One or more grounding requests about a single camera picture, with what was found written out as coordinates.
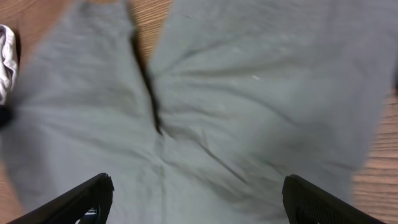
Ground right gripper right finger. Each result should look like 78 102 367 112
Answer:
282 175 385 224

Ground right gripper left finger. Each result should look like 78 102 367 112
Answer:
9 173 114 224

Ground grey shorts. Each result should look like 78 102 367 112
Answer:
2 0 397 223

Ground folded beige shorts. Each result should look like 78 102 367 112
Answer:
0 24 19 105

